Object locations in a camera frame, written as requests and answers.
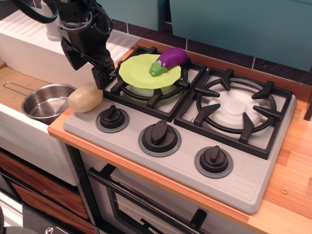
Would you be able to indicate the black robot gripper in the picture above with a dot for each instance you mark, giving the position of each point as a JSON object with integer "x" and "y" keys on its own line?
{"x": 85, "y": 28}

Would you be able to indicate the beige toy potato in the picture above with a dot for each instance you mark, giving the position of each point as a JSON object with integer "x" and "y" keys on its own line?
{"x": 85, "y": 98}

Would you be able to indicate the purple toy eggplant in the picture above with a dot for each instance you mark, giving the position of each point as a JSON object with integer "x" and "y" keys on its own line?
{"x": 169, "y": 59}

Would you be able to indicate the light green plastic plate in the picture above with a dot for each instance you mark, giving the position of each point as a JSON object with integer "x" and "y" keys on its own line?
{"x": 135, "y": 71}

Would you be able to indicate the small steel pot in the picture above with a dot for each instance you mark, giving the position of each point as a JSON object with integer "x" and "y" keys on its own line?
{"x": 44, "y": 104}

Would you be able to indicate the white toy sink unit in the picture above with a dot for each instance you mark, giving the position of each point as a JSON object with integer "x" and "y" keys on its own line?
{"x": 29, "y": 60}

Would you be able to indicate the grey toy faucet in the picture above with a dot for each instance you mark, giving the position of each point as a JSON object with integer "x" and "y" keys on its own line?
{"x": 52, "y": 28}

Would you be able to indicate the black left stove knob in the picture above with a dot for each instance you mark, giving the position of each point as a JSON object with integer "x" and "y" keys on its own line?
{"x": 112, "y": 120}

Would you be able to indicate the black stove knob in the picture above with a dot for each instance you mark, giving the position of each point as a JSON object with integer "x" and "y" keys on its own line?
{"x": 159, "y": 139}
{"x": 112, "y": 120}
{"x": 214, "y": 162}

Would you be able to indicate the black left burner grate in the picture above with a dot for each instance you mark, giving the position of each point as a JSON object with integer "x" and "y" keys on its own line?
{"x": 162, "y": 103}

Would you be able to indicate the black burner grate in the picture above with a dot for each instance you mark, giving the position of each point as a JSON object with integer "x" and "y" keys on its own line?
{"x": 239, "y": 112}
{"x": 162, "y": 103}

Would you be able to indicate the black middle stove knob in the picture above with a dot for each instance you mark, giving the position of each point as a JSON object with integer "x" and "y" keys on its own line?
{"x": 159, "y": 139}

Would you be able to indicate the wooden drawer fronts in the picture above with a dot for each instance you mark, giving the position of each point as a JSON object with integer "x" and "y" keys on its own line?
{"x": 46, "y": 193}

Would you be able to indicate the toy oven door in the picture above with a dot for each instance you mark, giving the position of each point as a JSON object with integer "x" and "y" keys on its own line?
{"x": 144, "y": 216}

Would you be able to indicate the grey toy stove top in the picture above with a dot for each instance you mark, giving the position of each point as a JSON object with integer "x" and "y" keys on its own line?
{"x": 243, "y": 188}

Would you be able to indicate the black right stove knob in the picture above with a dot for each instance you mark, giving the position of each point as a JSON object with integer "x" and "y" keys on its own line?
{"x": 214, "y": 162}

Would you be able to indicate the black right burner grate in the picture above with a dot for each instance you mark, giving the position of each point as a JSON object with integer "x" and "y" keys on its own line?
{"x": 239, "y": 112}

